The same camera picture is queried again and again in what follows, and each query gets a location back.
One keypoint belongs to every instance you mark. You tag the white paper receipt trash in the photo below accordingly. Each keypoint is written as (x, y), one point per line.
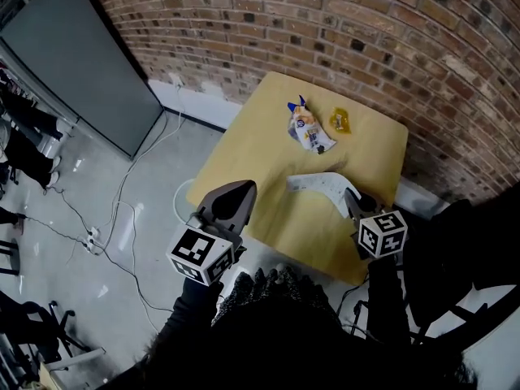
(325, 183)

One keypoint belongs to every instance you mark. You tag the white wall outlet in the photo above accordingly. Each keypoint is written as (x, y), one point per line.
(175, 80)

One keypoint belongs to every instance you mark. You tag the person's dark clothing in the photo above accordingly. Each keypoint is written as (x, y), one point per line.
(284, 347)

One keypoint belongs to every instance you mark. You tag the blue white snack wrapper trash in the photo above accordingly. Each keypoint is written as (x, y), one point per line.
(308, 130)

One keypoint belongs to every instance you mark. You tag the black office chair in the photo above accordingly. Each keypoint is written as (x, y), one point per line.
(36, 331)

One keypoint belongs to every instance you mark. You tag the black stool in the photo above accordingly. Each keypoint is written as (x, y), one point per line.
(10, 256)

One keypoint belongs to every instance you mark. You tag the white round bin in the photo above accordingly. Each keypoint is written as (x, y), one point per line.
(178, 195)

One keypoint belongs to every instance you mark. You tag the grey metal cabinet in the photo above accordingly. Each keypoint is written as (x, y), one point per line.
(73, 63)

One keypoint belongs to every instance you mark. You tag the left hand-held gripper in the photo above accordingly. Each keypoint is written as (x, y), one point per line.
(199, 250)

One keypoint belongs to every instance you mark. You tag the person's left forearm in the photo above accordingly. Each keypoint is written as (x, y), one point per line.
(191, 311)

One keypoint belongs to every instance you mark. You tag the white power strip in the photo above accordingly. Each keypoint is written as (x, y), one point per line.
(92, 239)

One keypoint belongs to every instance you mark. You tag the person's right forearm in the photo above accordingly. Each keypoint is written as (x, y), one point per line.
(386, 299)

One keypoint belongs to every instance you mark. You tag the yellow wooden table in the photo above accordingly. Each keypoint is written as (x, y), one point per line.
(365, 157)

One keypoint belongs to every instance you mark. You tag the yellow clear wrapper trash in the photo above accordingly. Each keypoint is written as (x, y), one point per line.
(339, 120)

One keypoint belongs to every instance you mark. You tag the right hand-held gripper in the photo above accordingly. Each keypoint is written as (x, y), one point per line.
(384, 234)

